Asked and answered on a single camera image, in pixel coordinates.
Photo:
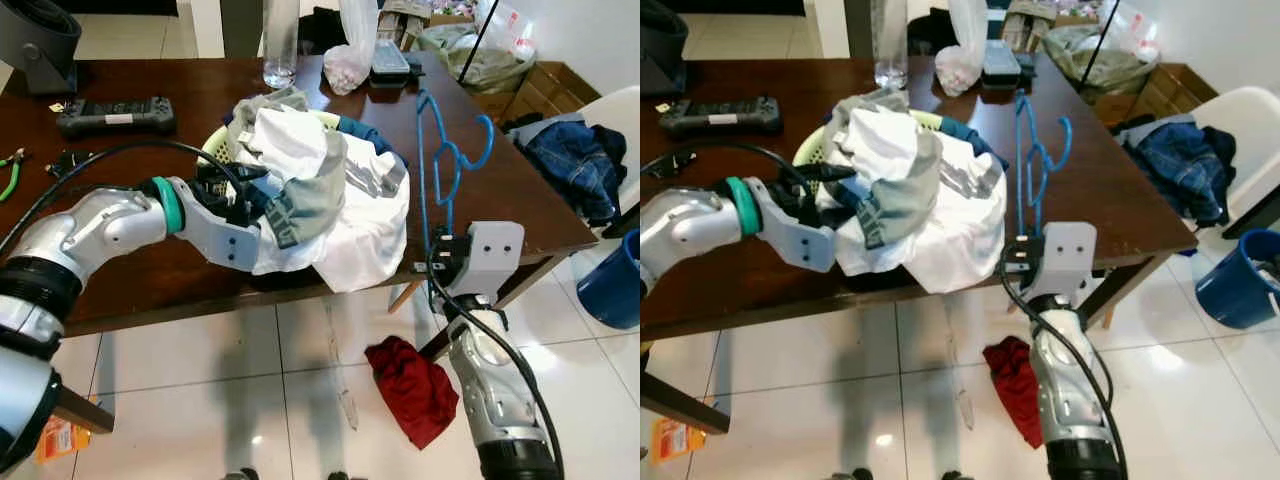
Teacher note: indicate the red shirt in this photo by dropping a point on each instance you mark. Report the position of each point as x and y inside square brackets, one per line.
[415, 390]
[1015, 390]

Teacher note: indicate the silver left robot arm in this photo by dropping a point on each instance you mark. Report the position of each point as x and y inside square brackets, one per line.
[90, 230]
[690, 225]

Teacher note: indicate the pale green laundry basket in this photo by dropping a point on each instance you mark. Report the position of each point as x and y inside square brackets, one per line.
[805, 150]
[215, 145]

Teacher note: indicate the white garment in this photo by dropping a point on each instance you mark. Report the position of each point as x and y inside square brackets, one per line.
[370, 230]
[960, 230]

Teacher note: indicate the dark brown wooden table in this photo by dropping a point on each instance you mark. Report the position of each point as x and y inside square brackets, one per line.
[180, 285]
[730, 290]

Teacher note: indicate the black handheld controller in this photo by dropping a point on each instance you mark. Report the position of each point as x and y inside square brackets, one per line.
[115, 118]
[720, 118]

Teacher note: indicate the small black gadget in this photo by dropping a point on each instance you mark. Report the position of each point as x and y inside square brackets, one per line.
[672, 165]
[65, 165]

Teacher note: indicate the clear glass vase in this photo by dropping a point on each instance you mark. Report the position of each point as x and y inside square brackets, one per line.
[890, 60]
[280, 60]

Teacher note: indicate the blue garment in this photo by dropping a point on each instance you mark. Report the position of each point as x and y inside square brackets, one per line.
[365, 130]
[955, 128]

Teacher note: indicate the blue jeans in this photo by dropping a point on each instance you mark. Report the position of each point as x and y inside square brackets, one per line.
[1180, 165]
[570, 165]

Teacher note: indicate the blue plastic bucket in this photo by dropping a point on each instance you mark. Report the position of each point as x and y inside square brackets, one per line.
[1240, 290]
[610, 290]

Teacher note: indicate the white plastic bag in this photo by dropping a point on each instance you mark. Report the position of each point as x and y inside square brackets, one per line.
[960, 65]
[350, 65]

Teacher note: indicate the black bag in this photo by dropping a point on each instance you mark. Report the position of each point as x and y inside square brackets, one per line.
[932, 30]
[320, 30]

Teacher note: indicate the brown cardboard box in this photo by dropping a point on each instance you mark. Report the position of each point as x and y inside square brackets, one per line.
[1170, 95]
[550, 95]

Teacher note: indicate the olive green bag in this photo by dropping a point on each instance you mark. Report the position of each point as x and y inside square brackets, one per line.
[1100, 65]
[480, 65]

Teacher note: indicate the black case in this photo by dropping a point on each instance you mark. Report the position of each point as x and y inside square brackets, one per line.
[390, 65]
[1000, 65]

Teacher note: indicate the white chair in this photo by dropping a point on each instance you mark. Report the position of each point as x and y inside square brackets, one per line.
[615, 110]
[1250, 110]

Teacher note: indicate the black round appliance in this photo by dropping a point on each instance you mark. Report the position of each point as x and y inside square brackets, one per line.
[40, 40]
[660, 40]

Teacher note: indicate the thin black pole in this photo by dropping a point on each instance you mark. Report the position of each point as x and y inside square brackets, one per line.
[1098, 45]
[475, 45]

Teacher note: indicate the clear plastic bag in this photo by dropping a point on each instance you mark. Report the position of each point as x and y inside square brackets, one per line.
[510, 30]
[1135, 30]

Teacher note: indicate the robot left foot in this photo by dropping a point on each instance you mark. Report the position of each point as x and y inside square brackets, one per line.
[855, 475]
[242, 475]

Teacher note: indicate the orange packet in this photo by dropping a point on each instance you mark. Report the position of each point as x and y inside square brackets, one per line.
[60, 440]
[675, 440]

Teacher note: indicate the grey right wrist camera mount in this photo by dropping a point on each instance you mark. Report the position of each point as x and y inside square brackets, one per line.
[1070, 255]
[495, 250]

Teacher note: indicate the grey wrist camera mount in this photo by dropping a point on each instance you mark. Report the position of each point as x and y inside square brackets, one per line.
[495, 250]
[1070, 255]
[225, 245]
[805, 245]

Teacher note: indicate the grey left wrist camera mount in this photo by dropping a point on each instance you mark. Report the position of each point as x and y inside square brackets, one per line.
[805, 245]
[225, 245]

